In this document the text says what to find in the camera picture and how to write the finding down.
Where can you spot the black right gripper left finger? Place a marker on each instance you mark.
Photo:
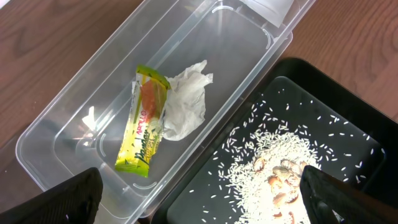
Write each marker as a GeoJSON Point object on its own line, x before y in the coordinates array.
{"type": "Point", "coordinates": [74, 201]}

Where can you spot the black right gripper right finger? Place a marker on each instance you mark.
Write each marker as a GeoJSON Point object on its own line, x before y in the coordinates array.
{"type": "Point", "coordinates": [325, 196]}

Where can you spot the Apollo snack wrapper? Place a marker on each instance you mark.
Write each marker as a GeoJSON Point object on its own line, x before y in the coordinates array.
{"type": "Point", "coordinates": [145, 124]}

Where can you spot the white tissue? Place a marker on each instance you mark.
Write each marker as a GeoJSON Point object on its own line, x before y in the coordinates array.
{"type": "Point", "coordinates": [185, 106]}

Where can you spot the rice food waste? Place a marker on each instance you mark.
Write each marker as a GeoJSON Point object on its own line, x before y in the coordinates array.
{"type": "Point", "coordinates": [254, 174]}

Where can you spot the clear plastic bin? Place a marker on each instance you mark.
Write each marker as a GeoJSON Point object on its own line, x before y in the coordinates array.
{"type": "Point", "coordinates": [83, 126]}

